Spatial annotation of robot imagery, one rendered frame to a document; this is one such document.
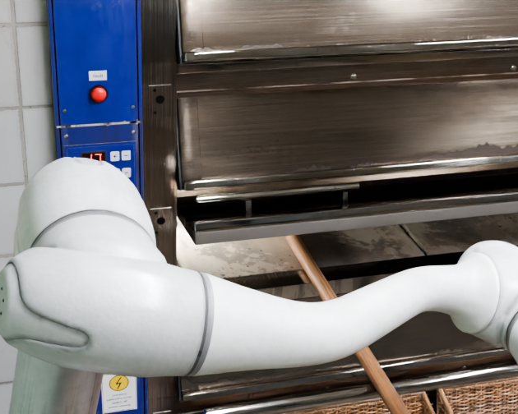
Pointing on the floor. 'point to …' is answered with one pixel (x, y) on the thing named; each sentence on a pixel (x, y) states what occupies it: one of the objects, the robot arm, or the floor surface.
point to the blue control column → (97, 30)
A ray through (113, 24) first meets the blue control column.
